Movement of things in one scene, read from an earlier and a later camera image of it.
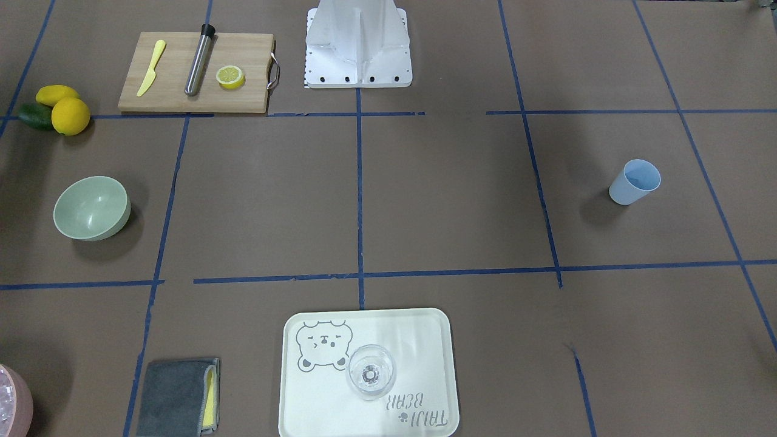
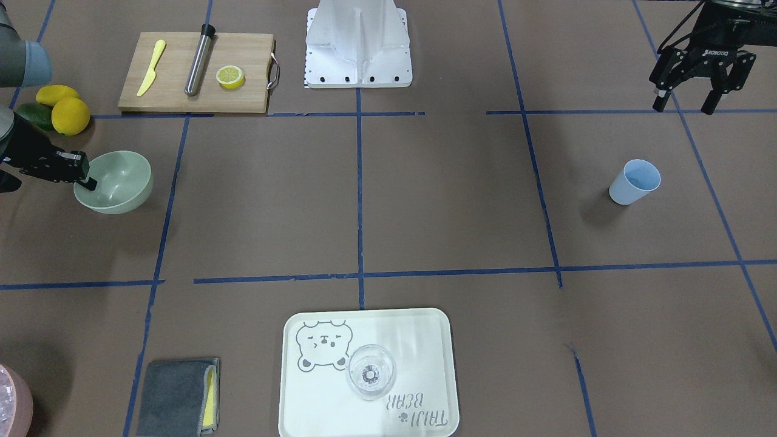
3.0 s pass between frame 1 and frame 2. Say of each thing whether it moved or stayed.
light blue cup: stayed
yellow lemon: stayed
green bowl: moved
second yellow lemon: stayed
